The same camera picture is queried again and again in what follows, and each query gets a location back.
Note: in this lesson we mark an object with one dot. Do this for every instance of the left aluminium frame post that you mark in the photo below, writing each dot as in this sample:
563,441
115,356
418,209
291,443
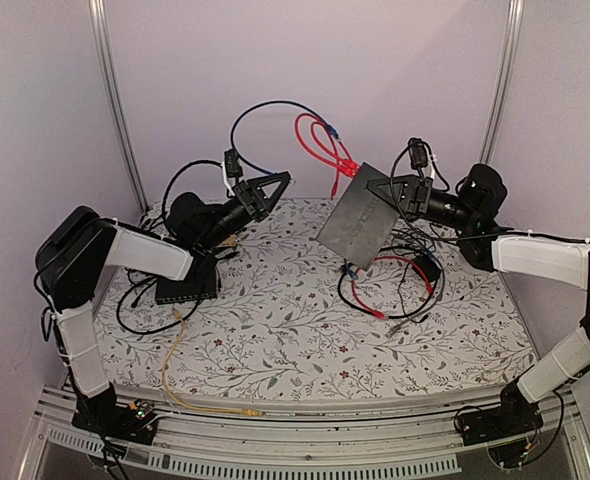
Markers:
100,30

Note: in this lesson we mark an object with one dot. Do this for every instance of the black ethernet cable teal boot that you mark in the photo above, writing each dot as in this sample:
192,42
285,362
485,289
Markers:
389,288

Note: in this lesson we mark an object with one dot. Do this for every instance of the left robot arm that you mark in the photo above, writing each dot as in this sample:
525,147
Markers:
76,260

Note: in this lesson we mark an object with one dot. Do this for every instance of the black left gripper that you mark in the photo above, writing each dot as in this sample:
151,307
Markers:
243,192

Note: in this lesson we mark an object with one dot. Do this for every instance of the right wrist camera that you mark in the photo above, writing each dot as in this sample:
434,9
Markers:
481,194

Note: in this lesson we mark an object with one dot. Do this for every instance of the black power adapter brick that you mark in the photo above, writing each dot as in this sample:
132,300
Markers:
426,266

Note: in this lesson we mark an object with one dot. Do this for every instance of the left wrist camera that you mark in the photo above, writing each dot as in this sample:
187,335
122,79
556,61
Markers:
231,169

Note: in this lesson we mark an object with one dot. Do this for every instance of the floral patterned table cloth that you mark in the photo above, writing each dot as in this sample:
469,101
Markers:
279,331

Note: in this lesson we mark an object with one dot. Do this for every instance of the aluminium frame post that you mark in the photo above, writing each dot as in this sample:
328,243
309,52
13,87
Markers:
100,30
506,68

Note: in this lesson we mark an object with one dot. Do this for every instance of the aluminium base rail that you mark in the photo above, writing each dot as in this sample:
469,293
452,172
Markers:
405,438

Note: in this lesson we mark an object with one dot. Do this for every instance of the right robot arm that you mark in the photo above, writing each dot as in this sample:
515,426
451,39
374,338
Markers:
527,256

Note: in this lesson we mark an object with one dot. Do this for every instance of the right aluminium frame post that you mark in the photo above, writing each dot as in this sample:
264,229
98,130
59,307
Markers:
506,68

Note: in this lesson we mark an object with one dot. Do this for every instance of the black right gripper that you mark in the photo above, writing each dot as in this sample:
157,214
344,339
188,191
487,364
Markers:
415,193

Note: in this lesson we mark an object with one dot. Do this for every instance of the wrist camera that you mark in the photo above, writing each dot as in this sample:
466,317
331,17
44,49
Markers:
231,169
481,194

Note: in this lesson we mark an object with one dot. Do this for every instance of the black network switch box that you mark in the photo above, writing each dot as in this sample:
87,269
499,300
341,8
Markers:
360,223

